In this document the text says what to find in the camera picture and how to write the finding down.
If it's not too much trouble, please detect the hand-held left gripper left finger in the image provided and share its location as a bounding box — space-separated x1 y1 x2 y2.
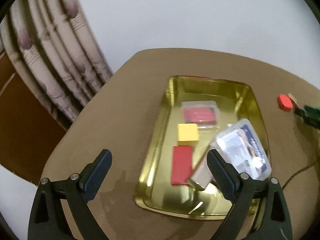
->
28 149 113 240

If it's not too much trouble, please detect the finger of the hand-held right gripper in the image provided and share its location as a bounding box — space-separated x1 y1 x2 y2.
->
294 104 320 131

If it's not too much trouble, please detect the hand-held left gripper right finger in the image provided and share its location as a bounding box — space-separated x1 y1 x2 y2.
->
206 149 293 240

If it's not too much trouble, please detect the silver metal bar box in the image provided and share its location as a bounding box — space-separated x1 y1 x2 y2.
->
187 152 213 191

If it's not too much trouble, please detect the small brown gold cube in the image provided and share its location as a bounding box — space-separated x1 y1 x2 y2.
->
287 92 299 108

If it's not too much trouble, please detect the small red rounded box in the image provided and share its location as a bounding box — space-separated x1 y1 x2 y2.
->
277 94 293 111

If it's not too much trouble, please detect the clear labelled plastic case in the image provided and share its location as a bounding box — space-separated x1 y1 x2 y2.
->
211 118 273 181

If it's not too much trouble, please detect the red rectangular block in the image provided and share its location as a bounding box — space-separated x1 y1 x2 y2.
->
171 146 194 186

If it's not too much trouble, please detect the yellow gold cube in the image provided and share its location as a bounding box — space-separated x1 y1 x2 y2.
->
177 123 199 146

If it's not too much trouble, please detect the red and gold tin box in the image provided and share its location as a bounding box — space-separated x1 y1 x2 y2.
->
134 75 271 232

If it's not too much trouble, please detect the clear case with red insert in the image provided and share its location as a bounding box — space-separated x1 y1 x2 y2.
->
180 100 221 131

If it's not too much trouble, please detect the brown wooden door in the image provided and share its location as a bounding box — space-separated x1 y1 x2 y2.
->
0 52 68 186

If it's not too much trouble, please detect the beige leaf print curtain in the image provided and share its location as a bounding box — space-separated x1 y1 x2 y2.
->
0 0 114 131

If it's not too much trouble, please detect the black cable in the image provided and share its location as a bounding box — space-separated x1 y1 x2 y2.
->
282 159 320 193

